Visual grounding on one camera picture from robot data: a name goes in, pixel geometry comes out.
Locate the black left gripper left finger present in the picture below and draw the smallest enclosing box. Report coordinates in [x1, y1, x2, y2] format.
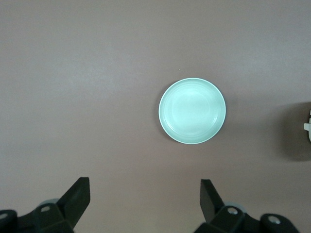
[0, 177, 91, 233]

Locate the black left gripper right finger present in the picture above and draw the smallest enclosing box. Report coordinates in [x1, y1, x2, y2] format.
[195, 179, 298, 233]

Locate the pale green round plate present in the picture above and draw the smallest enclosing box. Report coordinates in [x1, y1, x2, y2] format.
[158, 77, 227, 145]

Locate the brown table cloth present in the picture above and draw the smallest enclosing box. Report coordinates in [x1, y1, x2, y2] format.
[0, 0, 311, 233]

